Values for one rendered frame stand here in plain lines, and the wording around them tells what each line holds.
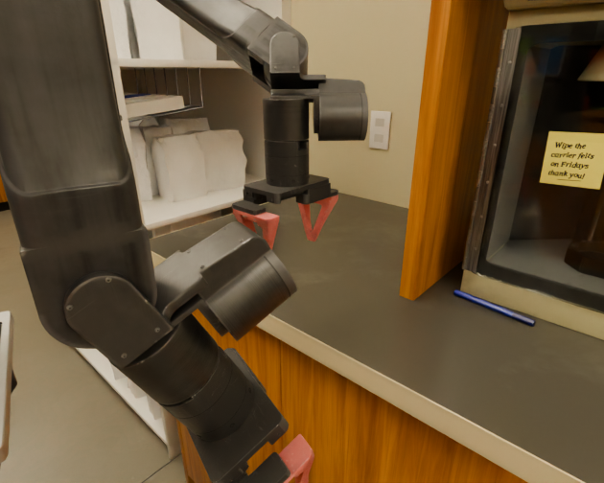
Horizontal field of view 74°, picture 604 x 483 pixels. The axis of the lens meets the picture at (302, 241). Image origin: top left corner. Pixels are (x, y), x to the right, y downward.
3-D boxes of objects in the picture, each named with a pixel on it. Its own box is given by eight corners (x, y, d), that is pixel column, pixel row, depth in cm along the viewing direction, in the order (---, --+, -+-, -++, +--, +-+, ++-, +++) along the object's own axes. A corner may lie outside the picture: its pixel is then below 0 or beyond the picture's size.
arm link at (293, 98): (263, 88, 51) (260, 90, 46) (317, 87, 51) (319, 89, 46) (266, 144, 54) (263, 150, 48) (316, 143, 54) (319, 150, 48)
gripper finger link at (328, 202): (338, 241, 59) (340, 179, 56) (307, 257, 54) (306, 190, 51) (304, 231, 64) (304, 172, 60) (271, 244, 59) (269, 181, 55)
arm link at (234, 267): (41, 246, 26) (47, 308, 19) (188, 150, 29) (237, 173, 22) (151, 352, 33) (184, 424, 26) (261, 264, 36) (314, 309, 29)
